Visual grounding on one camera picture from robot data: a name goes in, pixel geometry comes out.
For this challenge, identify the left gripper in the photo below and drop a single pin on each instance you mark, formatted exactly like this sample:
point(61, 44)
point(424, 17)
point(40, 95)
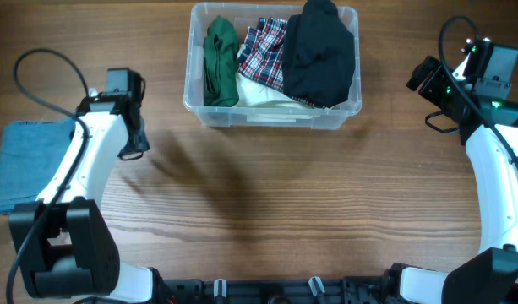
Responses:
point(139, 144)

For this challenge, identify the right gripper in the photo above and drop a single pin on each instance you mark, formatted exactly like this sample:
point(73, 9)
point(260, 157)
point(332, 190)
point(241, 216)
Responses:
point(428, 90)

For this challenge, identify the blue denim cloth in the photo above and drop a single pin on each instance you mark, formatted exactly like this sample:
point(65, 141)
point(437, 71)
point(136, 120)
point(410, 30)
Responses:
point(30, 154)

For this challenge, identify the black garment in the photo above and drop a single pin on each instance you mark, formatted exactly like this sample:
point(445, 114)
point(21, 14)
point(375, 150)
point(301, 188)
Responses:
point(318, 60)

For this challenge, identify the green garment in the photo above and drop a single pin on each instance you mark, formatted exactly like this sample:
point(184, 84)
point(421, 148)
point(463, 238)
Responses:
point(221, 45)

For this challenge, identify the cream cloth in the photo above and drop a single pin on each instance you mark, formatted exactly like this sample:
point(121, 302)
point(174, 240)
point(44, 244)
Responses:
point(255, 95)

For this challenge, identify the plaid shirt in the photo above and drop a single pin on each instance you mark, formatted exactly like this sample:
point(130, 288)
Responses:
point(260, 56)

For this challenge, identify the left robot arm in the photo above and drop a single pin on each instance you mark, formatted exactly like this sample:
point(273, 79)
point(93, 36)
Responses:
point(64, 248)

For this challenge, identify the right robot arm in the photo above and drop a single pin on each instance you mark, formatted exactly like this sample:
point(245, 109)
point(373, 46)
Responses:
point(473, 95)

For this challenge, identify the clear plastic storage bin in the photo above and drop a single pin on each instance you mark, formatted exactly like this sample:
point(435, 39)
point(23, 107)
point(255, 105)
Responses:
point(243, 16)

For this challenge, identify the white label on bin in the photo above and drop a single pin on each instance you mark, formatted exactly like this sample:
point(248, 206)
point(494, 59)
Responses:
point(269, 119)

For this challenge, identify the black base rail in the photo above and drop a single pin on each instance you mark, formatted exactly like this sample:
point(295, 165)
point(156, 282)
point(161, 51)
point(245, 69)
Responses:
point(349, 290)

